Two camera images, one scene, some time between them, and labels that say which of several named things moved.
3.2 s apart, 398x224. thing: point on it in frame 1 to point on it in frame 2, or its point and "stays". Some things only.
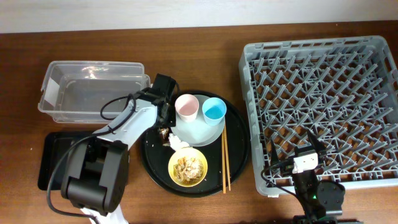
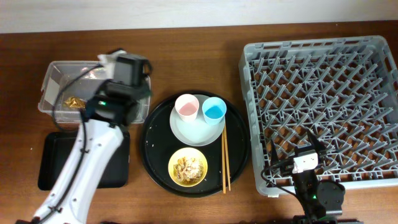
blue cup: x=214 y=109 stays
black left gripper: x=168 y=116 to x=130 y=90
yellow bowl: x=188 y=167 stays
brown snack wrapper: x=165 y=132 to x=76 y=102
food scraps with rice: x=188 y=170 stays
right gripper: x=288 y=166 stays
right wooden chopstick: x=227 y=162 stays
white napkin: x=175 y=142 to x=108 y=61
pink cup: x=187 y=106 stays
